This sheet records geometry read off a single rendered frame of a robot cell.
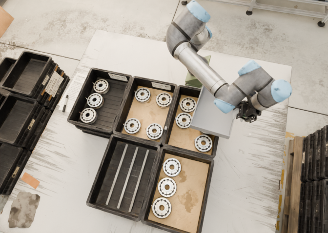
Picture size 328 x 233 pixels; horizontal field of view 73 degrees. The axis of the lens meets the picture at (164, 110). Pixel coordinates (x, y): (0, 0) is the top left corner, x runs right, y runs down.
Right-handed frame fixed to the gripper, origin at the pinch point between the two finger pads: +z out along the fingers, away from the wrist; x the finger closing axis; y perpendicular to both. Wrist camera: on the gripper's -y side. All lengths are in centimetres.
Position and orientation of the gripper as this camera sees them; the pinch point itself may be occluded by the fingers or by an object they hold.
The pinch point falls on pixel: (235, 112)
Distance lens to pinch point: 117.2
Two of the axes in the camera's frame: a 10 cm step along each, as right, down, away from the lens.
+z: -2.0, 3.2, 9.3
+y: -2.3, 9.0, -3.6
